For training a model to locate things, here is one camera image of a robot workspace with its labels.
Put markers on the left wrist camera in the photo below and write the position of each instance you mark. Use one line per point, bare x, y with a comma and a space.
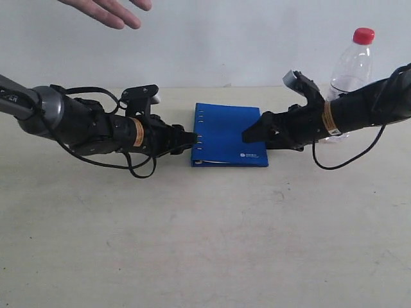
138, 100

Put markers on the blue ring binder notebook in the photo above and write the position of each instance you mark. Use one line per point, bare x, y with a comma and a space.
219, 140

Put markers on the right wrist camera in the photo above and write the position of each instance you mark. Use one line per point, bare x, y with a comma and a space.
299, 83

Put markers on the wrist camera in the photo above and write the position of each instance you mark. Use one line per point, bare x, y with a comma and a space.
138, 100
299, 83

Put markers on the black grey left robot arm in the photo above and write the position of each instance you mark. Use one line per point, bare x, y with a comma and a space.
92, 121

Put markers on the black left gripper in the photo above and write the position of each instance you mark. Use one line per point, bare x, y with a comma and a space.
156, 138

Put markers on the clear plastic water bottle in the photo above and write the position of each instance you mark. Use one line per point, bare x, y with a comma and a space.
352, 72

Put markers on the person's open hand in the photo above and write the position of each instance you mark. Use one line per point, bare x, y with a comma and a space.
110, 13

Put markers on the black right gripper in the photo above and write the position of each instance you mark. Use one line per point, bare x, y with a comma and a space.
291, 130

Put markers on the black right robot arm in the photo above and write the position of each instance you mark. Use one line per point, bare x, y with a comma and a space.
382, 102

